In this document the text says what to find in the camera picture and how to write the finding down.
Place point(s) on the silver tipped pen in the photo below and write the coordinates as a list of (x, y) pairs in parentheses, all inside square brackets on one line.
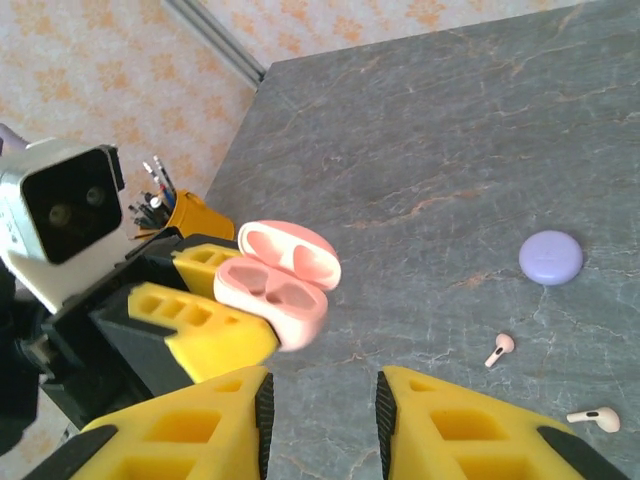
[(150, 170), (162, 167)]

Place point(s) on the purple earbud charging case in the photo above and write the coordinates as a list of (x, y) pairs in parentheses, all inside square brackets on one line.
[(550, 257)]

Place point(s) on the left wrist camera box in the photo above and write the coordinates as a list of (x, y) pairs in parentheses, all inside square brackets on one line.
[(70, 205)]

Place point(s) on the grey aluminium wall strip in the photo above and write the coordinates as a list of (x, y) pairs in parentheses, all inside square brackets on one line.
[(220, 42)]

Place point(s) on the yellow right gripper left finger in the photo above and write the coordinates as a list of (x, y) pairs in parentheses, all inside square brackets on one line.
[(175, 450)]

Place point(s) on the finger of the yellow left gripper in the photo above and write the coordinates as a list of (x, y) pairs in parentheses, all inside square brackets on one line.
[(215, 345), (200, 265)]

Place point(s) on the white capped pen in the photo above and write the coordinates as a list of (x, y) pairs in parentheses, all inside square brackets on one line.
[(156, 202)]

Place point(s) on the pink earbud charging case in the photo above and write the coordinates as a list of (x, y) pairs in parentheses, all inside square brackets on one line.
[(280, 305)]

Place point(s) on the black pen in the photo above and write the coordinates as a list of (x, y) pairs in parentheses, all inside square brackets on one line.
[(145, 215)]

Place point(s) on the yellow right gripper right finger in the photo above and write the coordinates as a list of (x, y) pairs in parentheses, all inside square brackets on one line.
[(475, 450)]

